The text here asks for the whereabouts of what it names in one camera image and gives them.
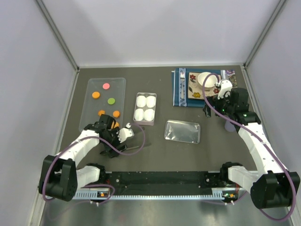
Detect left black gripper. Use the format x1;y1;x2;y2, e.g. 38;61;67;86
102;127;127;158

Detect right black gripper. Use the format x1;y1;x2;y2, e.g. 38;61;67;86
202;90;235;118

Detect orange round cookie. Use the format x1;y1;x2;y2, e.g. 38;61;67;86
113;111;120;118

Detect green round cookie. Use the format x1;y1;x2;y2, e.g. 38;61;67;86
108;97;116;105

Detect metal tongs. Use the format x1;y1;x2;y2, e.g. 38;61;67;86
100;142;152;159

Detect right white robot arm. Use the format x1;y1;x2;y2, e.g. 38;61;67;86
203;88;301;209

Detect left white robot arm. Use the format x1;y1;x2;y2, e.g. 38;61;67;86
39;114;134;202

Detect orange cookie near corner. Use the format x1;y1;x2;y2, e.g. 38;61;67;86
111;122;119;129

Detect orange flower cookie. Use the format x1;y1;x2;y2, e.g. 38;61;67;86
98;110;105;116

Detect floral square plate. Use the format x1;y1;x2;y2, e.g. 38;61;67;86
188;72;219;100

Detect purple cup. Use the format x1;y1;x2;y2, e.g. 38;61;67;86
224;120;236;132

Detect cream ceramic bowl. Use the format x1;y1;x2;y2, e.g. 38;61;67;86
197;72;219;92

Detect clear plastic cookie tray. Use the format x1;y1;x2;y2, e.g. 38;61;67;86
79;78;126;131

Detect orange cookie upper left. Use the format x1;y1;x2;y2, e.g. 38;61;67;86
92;91;100;99

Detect pink round cookie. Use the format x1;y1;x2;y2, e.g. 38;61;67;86
103;83;110;90

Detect white cookie box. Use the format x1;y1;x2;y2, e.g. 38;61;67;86
133;92;157;126

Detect patterned napkin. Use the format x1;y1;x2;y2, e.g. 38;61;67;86
221;69;238;88

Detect silver fork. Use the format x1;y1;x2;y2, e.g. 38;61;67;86
180;71;185;99

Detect blue patterned placemat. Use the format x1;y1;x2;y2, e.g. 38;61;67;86
171;68;223;108

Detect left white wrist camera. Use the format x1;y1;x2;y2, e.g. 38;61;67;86
117;123;135;144

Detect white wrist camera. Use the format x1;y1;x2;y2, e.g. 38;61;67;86
215;79;233;99
117;123;135;144

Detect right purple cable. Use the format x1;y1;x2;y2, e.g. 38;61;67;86
202;73;296;221

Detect purple cable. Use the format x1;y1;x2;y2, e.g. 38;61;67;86
202;73;296;221
41;123;146;201

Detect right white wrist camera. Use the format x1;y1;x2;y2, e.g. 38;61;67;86
215;79;233;99

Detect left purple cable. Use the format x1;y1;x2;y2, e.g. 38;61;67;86
41;123;146;201

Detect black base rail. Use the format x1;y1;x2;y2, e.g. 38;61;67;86
91;171;240;196

